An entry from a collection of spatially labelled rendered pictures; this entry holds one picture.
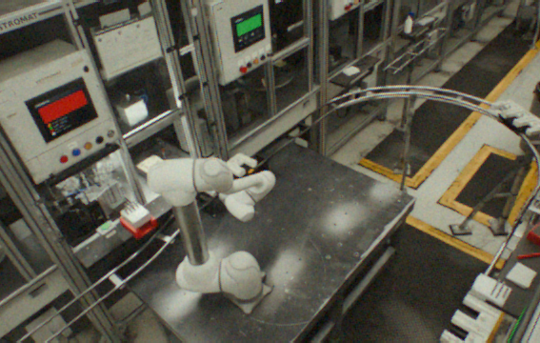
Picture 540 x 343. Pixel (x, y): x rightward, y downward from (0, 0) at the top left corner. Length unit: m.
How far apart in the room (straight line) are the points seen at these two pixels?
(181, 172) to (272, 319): 0.88
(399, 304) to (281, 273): 1.02
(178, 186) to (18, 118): 0.70
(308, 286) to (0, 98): 1.58
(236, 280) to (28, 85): 1.19
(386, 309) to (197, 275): 1.42
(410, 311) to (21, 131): 2.40
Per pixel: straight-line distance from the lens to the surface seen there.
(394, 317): 2.92
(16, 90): 1.88
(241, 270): 1.94
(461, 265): 3.27
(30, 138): 1.96
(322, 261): 2.28
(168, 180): 1.61
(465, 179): 3.94
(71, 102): 1.95
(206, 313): 2.16
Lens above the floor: 2.49
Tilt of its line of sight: 40 degrees down
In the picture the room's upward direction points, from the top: 6 degrees counter-clockwise
